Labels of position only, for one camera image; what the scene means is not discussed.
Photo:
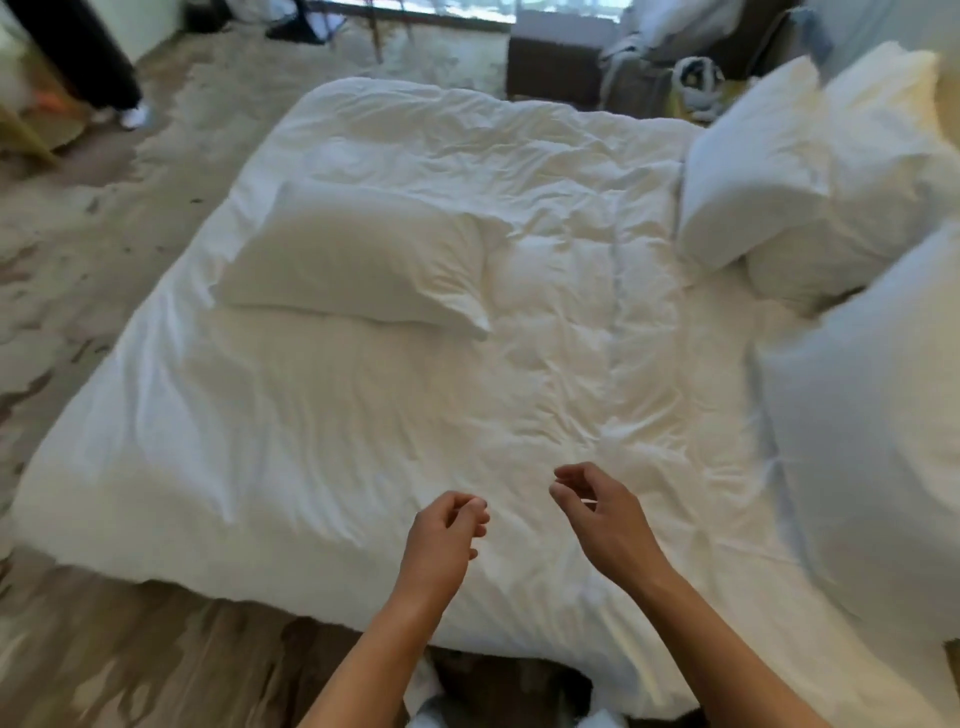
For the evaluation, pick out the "grey trousers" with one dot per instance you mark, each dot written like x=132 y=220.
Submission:
x=429 y=721

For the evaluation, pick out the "white crumpled bedding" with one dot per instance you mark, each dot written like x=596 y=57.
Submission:
x=675 y=26

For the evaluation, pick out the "white headset device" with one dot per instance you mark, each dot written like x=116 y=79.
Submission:
x=697 y=86

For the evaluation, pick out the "brown upholstered sofa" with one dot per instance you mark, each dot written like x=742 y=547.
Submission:
x=555 y=64

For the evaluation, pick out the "person's left forearm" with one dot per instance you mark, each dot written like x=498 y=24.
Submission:
x=367 y=675

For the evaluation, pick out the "person's right hand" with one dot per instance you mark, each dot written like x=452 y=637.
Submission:
x=615 y=532

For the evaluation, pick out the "white duvet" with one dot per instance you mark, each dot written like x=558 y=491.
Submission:
x=300 y=412
x=690 y=390

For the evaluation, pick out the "white pillow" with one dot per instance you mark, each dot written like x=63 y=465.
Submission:
x=877 y=172
x=750 y=172
x=360 y=255
x=877 y=450

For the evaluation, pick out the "white slipper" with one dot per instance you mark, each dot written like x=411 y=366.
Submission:
x=600 y=718
x=421 y=686

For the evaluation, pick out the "wooden nightstand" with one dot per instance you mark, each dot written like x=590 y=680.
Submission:
x=735 y=88

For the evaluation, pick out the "person's right forearm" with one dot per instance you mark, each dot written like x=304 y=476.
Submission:
x=720 y=660

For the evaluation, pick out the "white sheer curtain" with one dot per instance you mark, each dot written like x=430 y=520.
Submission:
x=450 y=7

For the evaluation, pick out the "dark table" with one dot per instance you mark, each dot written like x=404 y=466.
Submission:
x=304 y=26

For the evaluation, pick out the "person's left hand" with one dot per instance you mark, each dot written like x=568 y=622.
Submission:
x=439 y=547

